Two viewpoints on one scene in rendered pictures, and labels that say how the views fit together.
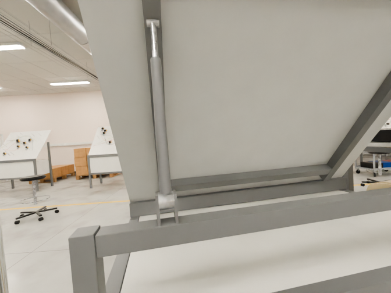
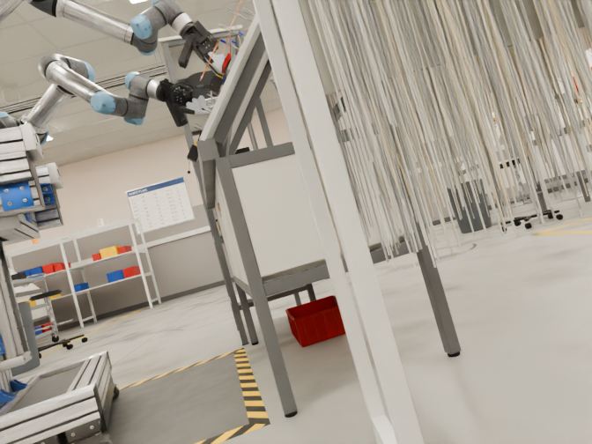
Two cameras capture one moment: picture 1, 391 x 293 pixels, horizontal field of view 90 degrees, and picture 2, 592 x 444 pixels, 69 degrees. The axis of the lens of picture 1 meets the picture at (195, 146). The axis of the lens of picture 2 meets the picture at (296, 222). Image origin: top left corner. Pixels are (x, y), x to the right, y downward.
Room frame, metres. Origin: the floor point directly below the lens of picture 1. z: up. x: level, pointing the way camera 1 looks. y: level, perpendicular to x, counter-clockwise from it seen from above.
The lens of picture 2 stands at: (0.74, 1.61, 0.50)
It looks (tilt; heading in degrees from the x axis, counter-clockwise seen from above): 2 degrees up; 269
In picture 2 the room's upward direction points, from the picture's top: 16 degrees counter-clockwise
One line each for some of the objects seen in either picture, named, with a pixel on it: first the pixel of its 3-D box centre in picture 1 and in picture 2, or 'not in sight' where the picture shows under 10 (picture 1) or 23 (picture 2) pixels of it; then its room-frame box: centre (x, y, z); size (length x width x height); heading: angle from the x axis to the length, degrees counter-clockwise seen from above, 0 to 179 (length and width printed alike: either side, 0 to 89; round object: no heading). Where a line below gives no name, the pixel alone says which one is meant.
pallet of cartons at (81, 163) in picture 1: (98, 161); not in sight; (6.88, 3.46, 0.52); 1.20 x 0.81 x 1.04; 93
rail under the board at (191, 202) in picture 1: (246, 194); (210, 184); (1.01, -0.26, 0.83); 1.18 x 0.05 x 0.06; 100
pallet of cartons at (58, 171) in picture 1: (53, 172); not in sight; (6.85, 5.06, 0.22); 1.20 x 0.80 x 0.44; 3
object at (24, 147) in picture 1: (23, 160); not in sight; (5.46, 4.84, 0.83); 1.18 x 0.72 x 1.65; 91
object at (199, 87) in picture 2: not in sight; (204, 92); (1.01, -1.10, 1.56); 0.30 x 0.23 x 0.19; 12
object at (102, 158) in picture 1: (115, 154); not in sight; (5.41, 2.23, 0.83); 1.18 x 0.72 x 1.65; 90
